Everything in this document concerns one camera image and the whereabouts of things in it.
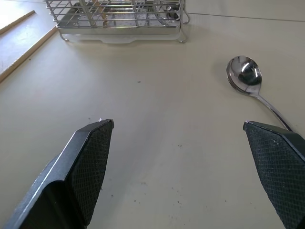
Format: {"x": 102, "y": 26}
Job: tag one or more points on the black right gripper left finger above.
{"x": 78, "y": 171}

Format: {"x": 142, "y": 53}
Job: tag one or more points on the stainless steel spoon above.
{"x": 247, "y": 74}
{"x": 166, "y": 12}

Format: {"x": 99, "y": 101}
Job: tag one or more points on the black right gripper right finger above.
{"x": 278, "y": 167}

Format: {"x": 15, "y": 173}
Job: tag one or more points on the white plastic drip tray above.
{"x": 119, "y": 38}

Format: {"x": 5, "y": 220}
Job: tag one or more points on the wooden chopstick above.
{"x": 26, "y": 55}
{"x": 14, "y": 21}
{"x": 101, "y": 12}

